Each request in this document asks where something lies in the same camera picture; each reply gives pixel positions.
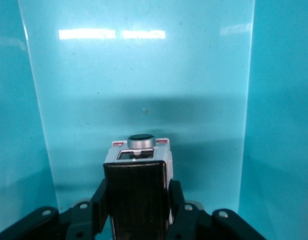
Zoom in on white jeep toy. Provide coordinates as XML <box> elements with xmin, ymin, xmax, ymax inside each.
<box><xmin>103</xmin><ymin>133</ymin><xmax>174</xmax><ymax>240</ymax></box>

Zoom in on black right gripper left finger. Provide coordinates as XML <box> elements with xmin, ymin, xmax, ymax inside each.
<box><xmin>66</xmin><ymin>178</ymin><xmax>113</xmax><ymax>240</ymax></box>

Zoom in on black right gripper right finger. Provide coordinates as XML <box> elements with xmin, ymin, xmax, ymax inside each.
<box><xmin>166</xmin><ymin>180</ymin><xmax>203</xmax><ymax>240</ymax></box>

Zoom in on teal plastic bin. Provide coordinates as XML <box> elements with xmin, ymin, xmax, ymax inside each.
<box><xmin>0</xmin><ymin>0</ymin><xmax>308</xmax><ymax>240</ymax></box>

